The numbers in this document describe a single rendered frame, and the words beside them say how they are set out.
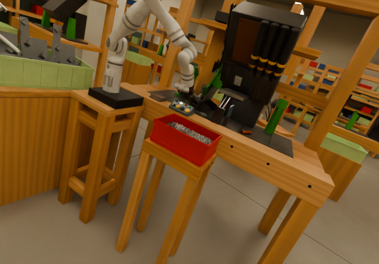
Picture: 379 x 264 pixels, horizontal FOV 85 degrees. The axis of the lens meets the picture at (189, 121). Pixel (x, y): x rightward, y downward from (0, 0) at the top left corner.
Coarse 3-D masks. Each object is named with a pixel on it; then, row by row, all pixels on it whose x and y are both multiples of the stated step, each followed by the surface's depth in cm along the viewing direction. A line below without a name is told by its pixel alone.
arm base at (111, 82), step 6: (108, 66) 122; (114, 66) 121; (120, 66) 123; (108, 72) 123; (114, 72) 123; (120, 72) 125; (108, 78) 124; (114, 78) 124; (120, 78) 128; (108, 84) 125; (114, 84) 126; (108, 90) 126; (114, 90) 127
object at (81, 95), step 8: (72, 96) 124; (80, 96) 121; (88, 96) 123; (88, 104) 119; (96, 104) 116; (104, 104) 120; (104, 112) 114; (112, 112) 117; (120, 112) 122; (128, 112) 129
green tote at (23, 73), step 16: (0, 64) 109; (16, 64) 114; (32, 64) 119; (48, 64) 124; (64, 64) 130; (80, 64) 157; (0, 80) 112; (16, 80) 117; (32, 80) 122; (48, 80) 128; (64, 80) 134; (80, 80) 141
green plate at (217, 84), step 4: (220, 68) 139; (220, 72) 141; (216, 76) 142; (220, 76) 142; (212, 80) 143; (216, 80) 143; (220, 80) 142; (212, 84) 145; (216, 84) 144; (220, 84) 142; (220, 88) 143
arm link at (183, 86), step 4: (180, 80) 111; (184, 80) 109; (188, 80) 108; (192, 80) 110; (176, 84) 111; (180, 84) 111; (184, 84) 110; (188, 84) 110; (192, 84) 112; (176, 88) 110; (180, 88) 109; (184, 88) 108; (188, 88) 109; (184, 92) 109
